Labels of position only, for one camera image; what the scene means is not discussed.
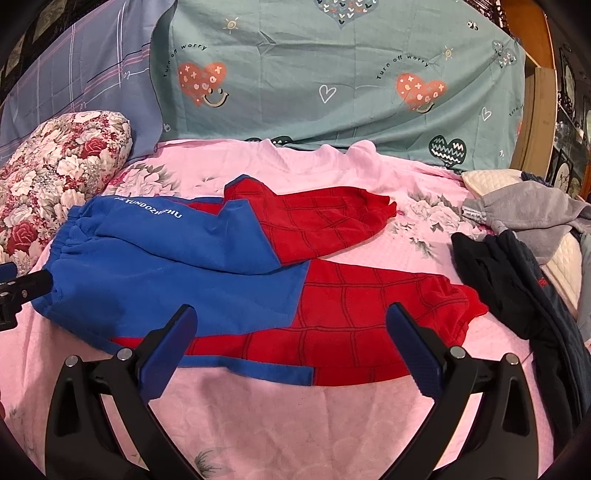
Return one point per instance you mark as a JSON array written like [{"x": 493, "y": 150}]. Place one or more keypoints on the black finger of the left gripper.
[{"x": 15, "y": 291}]

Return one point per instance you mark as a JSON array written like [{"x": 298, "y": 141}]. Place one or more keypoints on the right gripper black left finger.
[{"x": 100, "y": 424}]

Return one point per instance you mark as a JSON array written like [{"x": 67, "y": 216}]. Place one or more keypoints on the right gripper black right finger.
[{"x": 482, "y": 423}]

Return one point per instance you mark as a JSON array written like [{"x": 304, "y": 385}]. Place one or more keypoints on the blue and red pants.
[{"x": 257, "y": 268}]

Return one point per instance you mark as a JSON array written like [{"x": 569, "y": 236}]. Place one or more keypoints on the pink floral bed sheet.
[{"x": 230, "y": 426}]

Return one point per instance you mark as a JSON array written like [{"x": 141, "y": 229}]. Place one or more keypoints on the red floral quilt roll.
[{"x": 66, "y": 161}]

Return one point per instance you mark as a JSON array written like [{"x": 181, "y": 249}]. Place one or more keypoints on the black garment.
[{"x": 509, "y": 280}]

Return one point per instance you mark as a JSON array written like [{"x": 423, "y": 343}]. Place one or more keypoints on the grey garment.
[{"x": 540, "y": 216}]

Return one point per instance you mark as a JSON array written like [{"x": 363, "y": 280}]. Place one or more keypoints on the blue plaid pillow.
[{"x": 101, "y": 62}]

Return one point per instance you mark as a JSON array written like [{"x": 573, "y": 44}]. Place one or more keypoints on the wooden headboard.
[{"x": 528, "y": 22}]

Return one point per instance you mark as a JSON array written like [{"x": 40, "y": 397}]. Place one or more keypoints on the teal heart print pillow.
[{"x": 434, "y": 81}]

